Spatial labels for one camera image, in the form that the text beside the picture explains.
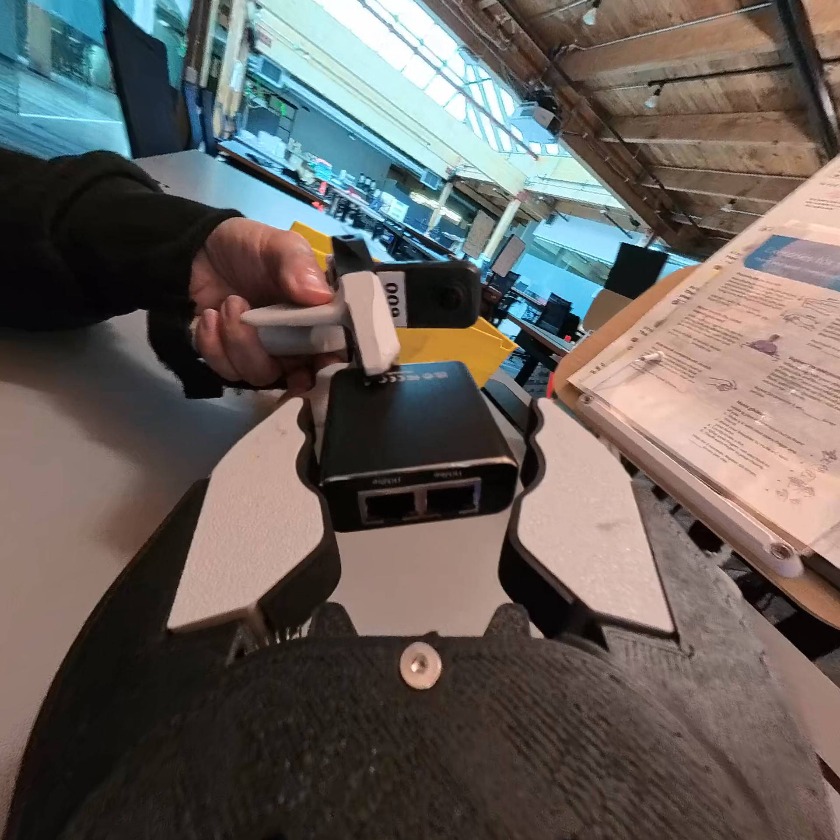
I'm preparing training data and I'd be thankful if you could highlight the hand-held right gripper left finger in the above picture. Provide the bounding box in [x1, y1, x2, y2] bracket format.
[166, 395, 343, 636]

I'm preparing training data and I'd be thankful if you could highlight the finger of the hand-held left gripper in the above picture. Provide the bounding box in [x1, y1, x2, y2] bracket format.
[341, 270, 403, 377]

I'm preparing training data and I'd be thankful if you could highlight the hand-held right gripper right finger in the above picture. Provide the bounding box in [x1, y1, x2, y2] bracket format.
[499, 397, 678, 641]

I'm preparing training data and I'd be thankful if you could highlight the yellow plastic bin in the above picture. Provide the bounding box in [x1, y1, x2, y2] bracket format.
[289, 222, 519, 389]

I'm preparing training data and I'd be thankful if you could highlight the black network splitter box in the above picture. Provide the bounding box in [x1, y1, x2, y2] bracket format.
[317, 361, 521, 532]

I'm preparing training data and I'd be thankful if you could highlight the person's left forearm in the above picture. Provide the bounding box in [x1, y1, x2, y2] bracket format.
[0, 147, 245, 400]

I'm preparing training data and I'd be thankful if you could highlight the grey desk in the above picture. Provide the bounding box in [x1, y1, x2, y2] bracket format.
[0, 150, 546, 808]

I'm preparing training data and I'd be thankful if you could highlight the person's left hand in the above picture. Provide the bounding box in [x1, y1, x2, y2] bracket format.
[189, 217, 336, 399]

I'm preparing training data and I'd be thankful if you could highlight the white ceiling-mounted unit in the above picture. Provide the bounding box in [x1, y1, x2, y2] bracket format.
[511, 101, 563, 144]

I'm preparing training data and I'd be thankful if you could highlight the wooden document stand with sheets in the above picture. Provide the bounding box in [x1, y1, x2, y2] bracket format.
[554, 154, 840, 614]

